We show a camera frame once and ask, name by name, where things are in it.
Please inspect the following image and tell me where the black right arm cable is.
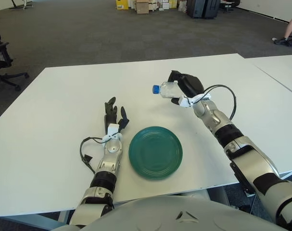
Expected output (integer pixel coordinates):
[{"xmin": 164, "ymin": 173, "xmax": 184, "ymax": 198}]
[{"xmin": 203, "ymin": 84, "xmax": 237, "ymax": 121}]

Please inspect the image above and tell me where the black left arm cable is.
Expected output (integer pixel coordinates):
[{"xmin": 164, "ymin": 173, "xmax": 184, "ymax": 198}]
[{"xmin": 79, "ymin": 137, "xmax": 108, "ymax": 174}]

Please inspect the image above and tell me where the grey robot torso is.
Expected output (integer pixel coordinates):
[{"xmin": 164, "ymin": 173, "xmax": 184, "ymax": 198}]
[{"xmin": 47, "ymin": 194, "xmax": 288, "ymax": 231}]

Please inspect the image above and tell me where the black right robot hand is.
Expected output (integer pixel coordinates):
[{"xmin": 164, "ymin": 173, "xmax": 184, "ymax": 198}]
[{"xmin": 168, "ymin": 70, "xmax": 204, "ymax": 105}]

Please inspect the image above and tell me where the white desk base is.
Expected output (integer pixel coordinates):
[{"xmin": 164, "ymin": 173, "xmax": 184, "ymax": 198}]
[{"xmin": 8, "ymin": 0, "xmax": 34, "ymax": 10}]

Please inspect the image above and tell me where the clear bottle with blue cap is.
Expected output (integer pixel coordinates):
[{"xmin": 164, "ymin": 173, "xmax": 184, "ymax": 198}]
[{"xmin": 152, "ymin": 81, "xmax": 182, "ymax": 99}]

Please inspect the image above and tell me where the green round plate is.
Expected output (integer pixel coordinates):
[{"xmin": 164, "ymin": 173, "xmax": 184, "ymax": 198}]
[{"xmin": 128, "ymin": 127, "xmax": 183, "ymax": 180}]

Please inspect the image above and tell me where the yellow box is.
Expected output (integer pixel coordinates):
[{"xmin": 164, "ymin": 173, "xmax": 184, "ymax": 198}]
[{"xmin": 115, "ymin": 0, "xmax": 129, "ymax": 11}]

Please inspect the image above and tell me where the black cabinet in background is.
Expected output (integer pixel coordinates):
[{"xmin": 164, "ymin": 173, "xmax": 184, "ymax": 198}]
[{"xmin": 202, "ymin": 0, "xmax": 220, "ymax": 20}]

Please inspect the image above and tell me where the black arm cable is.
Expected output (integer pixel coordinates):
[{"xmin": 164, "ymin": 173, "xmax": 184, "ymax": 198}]
[
  {"xmin": 203, "ymin": 84, "xmax": 237, "ymax": 121},
  {"xmin": 79, "ymin": 137, "xmax": 108, "ymax": 174}
]

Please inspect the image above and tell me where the stack of white boxes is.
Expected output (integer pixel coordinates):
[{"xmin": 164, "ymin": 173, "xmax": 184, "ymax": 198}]
[{"xmin": 148, "ymin": 0, "xmax": 178, "ymax": 12}]

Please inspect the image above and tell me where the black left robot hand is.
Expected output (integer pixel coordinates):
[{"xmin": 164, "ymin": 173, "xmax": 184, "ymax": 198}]
[{"xmin": 104, "ymin": 97, "xmax": 130, "ymax": 133}]

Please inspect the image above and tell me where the brown cardboard box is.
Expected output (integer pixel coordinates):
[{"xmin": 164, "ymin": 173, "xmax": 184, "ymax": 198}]
[{"xmin": 135, "ymin": 0, "xmax": 150, "ymax": 14}]

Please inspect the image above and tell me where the seated person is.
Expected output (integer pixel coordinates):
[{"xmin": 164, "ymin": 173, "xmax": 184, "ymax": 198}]
[{"xmin": 274, "ymin": 18, "xmax": 292, "ymax": 46}]

